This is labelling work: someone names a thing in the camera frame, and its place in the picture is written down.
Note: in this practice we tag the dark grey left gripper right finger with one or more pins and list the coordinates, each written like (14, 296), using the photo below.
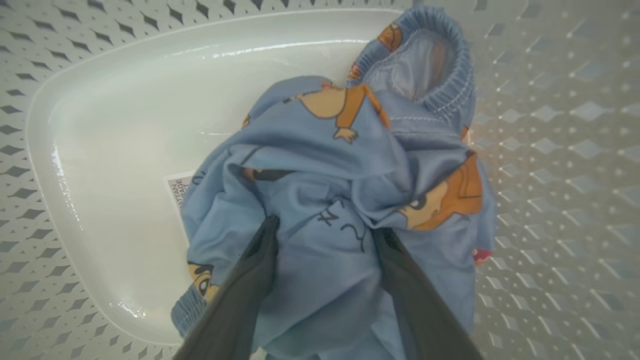
(425, 315)

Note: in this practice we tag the white perforated laundry basket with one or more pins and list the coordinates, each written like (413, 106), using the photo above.
(125, 125)

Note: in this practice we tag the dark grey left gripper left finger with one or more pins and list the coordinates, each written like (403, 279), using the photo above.
(235, 310)

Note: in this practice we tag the blue cartoon print pajama pants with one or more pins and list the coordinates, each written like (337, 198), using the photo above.
(320, 165)

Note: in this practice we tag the basket product label sticker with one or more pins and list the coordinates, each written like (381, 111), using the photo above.
(179, 192)

